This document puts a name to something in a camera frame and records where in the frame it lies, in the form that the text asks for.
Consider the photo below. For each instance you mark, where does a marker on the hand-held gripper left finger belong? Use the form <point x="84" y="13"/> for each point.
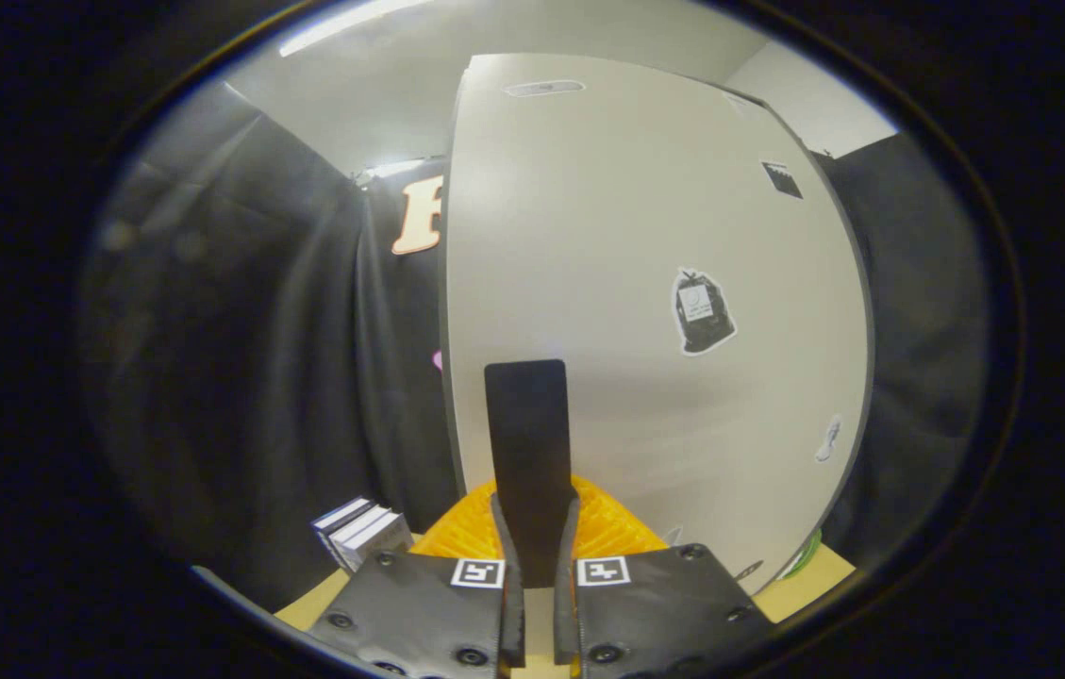
<point x="508" y="453"/>

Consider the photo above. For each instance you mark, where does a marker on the bright lamp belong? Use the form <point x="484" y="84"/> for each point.
<point x="397" y="169"/>

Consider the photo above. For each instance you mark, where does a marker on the white shoe cabinet door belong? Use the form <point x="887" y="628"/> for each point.
<point x="636" y="236"/>

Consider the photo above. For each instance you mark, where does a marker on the green object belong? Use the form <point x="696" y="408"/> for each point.
<point x="807" y="556"/>

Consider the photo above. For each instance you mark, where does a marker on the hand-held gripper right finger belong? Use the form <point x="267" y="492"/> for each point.
<point x="548" y="453"/>

